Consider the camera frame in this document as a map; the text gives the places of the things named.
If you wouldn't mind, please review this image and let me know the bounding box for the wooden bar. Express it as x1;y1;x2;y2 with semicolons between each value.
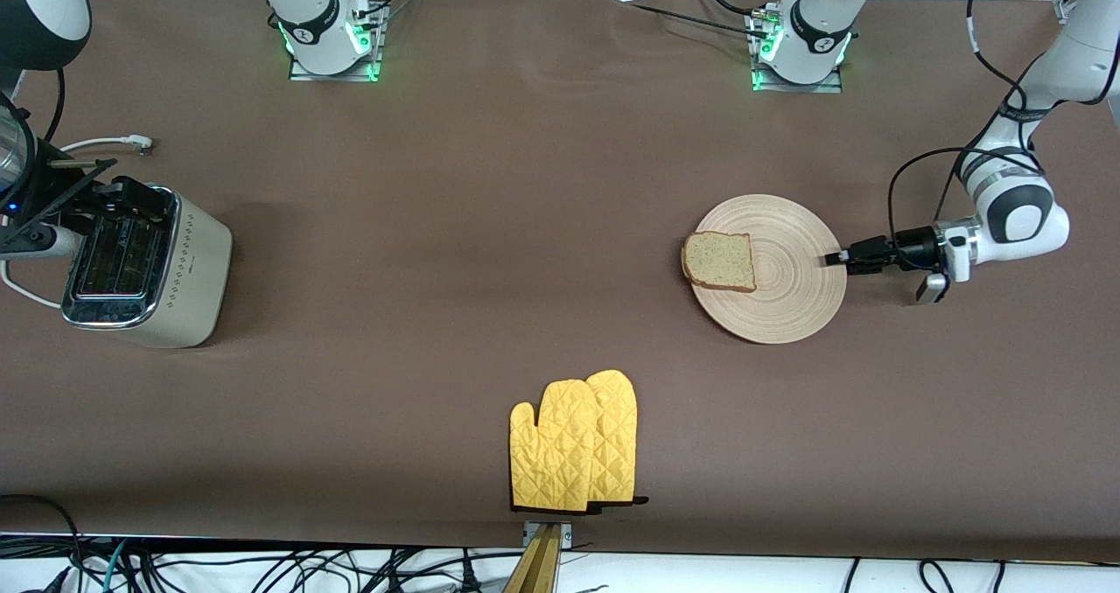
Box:
503;523;561;593

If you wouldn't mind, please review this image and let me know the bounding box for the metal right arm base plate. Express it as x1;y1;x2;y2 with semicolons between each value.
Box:
289;3;386;82

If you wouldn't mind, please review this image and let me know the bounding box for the round wooden ringed plate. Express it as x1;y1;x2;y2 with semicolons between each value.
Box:
691;193;848;345

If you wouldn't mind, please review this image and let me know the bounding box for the brown bread slice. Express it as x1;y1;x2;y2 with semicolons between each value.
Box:
681;231;758;294

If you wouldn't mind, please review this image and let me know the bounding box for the teal cable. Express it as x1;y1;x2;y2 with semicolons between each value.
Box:
103;539;132;592

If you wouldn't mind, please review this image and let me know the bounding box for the metal clamp bracket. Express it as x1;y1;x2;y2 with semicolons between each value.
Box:
522;520;574;548

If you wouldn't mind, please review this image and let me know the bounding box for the yellow quilted oven mitt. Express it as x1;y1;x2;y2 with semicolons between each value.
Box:
584;369;650;508
509;379;600;513

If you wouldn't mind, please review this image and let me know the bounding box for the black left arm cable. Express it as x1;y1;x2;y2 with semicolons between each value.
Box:
888;0;1051;244

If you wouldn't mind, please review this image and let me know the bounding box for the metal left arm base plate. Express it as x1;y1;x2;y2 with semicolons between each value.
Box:
751;7;845;94

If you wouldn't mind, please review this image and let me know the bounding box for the white toaster power cord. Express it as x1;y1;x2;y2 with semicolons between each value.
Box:
0;136;157;308

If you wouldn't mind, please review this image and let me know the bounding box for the cream and chrome two-slot toaster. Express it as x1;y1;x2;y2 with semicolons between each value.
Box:
59;184;234;350

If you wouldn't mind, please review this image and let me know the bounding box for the black cable loop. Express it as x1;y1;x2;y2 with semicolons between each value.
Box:
0;492;84;576

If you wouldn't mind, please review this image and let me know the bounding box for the brown table cover sheet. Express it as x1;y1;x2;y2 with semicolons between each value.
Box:
0;0;1120;563

